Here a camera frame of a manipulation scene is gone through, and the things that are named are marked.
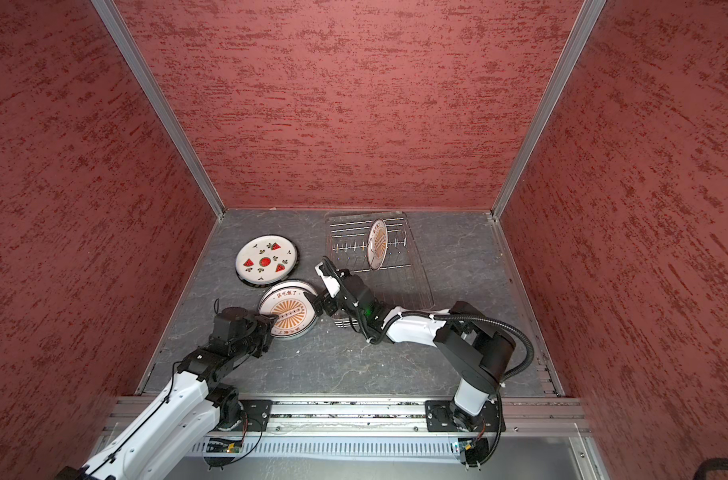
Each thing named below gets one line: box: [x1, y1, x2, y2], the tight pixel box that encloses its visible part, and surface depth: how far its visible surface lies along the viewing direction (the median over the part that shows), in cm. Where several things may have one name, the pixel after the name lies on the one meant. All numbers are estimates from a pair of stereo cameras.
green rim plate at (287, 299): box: [259, 279, 317, 341], surface depth 92 cm
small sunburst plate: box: [258, 280, 317, 339], surface depth 92 cm
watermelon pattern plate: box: [235, 234, 299, 288], surface depth 104 cm
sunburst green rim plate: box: [366, 218, 389, 271], surface depth 103 cm
